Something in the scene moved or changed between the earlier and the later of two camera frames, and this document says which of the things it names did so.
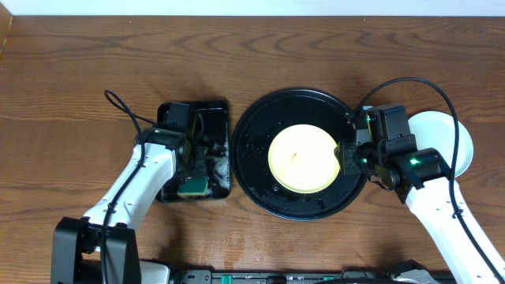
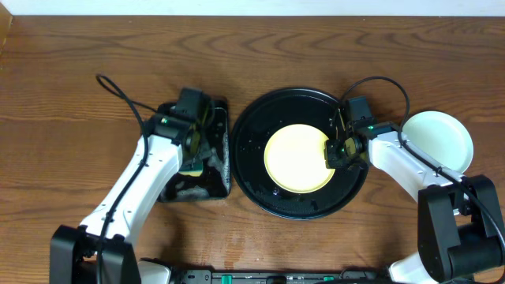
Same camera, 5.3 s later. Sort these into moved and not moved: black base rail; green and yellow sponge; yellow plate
Moved: green and yellow sponge
Not moved: yellow plate; black base rail
